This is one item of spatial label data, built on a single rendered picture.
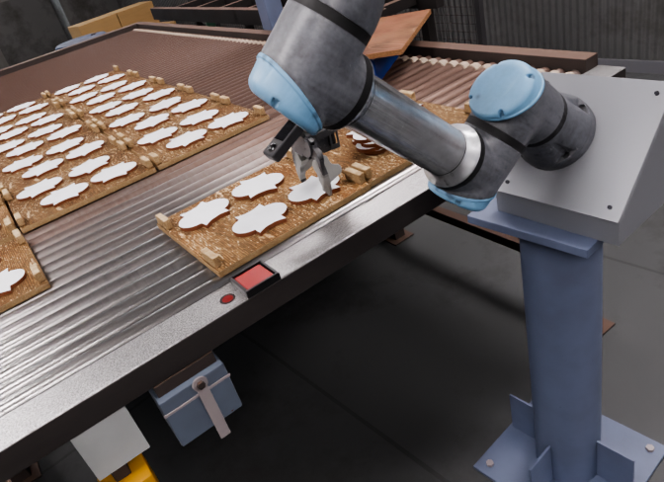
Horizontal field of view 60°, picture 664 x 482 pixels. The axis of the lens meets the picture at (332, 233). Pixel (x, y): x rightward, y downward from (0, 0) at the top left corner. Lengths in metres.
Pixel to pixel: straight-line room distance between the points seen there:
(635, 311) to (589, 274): 1.03
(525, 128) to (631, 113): 0.22
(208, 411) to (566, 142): 0.83
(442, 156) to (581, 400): 0.83
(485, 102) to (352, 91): 0.33
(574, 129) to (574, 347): 0.53
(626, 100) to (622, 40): 3.27
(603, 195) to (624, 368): 1.08
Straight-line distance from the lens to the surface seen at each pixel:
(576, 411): 1.60
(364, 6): 0.74
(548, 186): 1.18
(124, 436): 1.15
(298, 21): 0.74
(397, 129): 0.86
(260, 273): 1.13
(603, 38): 4.51
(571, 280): 1.31
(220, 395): 1.16
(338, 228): 1.22
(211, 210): 1.40
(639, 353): 2.19
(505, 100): 1.01
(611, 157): 1.16
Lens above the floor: 1.53
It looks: 31 degrees down
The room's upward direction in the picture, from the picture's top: 16 degrees counter-clockwise
